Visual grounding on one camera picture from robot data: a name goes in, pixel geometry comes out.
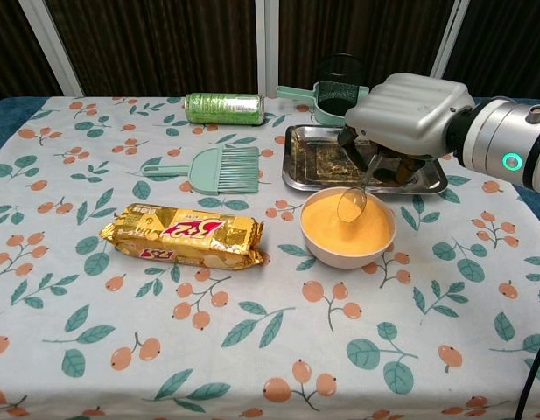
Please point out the bowl of orange powder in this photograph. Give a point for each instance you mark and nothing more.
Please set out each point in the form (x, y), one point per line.
(346, 245)

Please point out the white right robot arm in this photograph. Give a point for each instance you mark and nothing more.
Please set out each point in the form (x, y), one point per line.
(493, 140)

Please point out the black mesh pen holder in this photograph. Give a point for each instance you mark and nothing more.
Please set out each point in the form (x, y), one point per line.
(337, 94)

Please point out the mint green hand brush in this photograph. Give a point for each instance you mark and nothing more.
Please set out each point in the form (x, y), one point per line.
(217, 170)

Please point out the clear plastic spoon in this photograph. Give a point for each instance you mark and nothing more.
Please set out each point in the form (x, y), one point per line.
(352, 205)

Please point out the rectangular stainless steel tray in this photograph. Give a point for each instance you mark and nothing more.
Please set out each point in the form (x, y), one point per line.
(317, 162)

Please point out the gold biscuit packet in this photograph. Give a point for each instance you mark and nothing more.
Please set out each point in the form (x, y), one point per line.
(182, 236)

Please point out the white partition frame post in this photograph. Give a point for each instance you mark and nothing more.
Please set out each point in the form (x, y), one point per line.
(267, 44)
(449, 39)
(51, 44)

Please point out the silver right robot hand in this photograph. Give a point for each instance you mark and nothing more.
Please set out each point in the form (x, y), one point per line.
(409, 116)

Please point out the green drink can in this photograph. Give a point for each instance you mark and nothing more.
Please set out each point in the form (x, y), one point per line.
(223, 108)

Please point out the dark brown partition panel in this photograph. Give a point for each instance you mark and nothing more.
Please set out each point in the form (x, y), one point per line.
(7, 44)
(506, 44)
(164, 44)
(383, 35)

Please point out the mint green dustpan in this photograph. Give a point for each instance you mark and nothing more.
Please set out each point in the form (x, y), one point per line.
(296, 93)

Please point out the floral printed tablecloth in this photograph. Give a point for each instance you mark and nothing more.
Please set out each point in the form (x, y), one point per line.
(252, 332)

